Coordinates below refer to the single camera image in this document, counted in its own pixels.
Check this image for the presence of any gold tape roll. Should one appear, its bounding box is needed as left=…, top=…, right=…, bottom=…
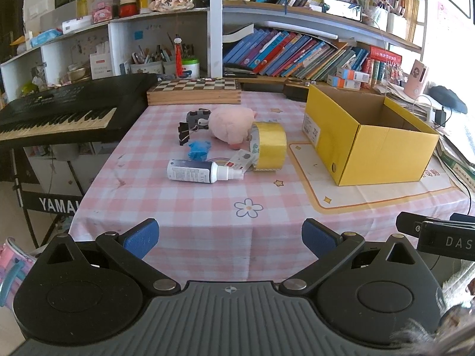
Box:
left=250, top=122, right=287, bottom=171

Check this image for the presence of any white spray bottle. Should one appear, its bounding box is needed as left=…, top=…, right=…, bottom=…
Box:
left=167, top=159, right=244, bottom=184

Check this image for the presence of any grey toy truck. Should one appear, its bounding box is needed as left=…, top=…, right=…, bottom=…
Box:
left=186, top=109, right=211, bottom=131

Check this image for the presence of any smartphone on shelf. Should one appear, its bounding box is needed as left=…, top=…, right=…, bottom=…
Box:
left=322, top=0, right=362, bottom=22

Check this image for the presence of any black stapler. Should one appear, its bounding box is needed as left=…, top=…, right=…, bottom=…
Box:
left=222, top=63, right=257, bottom=78

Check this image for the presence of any white charger cube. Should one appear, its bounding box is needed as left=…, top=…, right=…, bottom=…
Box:
left=226, top=150, right=256, bottom=172

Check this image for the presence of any pink checkered tablecloth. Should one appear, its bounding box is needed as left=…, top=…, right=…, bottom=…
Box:
left=70, top=93, right=474, bottom=283

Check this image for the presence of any orange white medicine box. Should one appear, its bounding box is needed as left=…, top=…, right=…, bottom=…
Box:
left=336, top=68, right=371, bottom=84

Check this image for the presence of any yellow cardboard box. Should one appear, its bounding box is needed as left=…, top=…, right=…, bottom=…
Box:
left=302, top=86, right=439, bottom=186

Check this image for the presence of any dark wooden small box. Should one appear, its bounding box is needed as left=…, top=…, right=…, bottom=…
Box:
left=283, top=78, right=311, bottom=102

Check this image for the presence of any pink cup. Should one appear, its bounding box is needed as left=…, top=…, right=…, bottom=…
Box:
left=403, top=60, right=428, bottom=100

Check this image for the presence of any black cap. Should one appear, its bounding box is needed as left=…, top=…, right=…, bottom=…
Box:
left=428, top=85, right=468, bottom=114

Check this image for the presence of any black binder clip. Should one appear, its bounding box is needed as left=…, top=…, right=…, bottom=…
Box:
left=178, top=122, right=196, bottom=145

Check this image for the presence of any wooden chess board box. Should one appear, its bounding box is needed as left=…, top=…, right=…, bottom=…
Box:
left=147, top=78, right=242, bottom=105

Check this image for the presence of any pink plush pig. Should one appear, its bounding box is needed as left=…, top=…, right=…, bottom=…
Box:
left=208, top=105, right=257, bottom=150

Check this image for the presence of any blue cloth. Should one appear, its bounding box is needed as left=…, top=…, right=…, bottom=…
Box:
left=189, top=141, right=211, bottom=162

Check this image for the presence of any black power adapter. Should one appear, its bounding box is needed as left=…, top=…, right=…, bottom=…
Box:
left=434, top=109, right=447, bottom=126

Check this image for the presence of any white green jar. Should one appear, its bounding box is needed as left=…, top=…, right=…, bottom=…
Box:
left=182, top=57, right=200, bottom=79

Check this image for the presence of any black Yamaha keyboard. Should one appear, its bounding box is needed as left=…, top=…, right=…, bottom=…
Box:
left=1, top=74, right=158, bottom=150

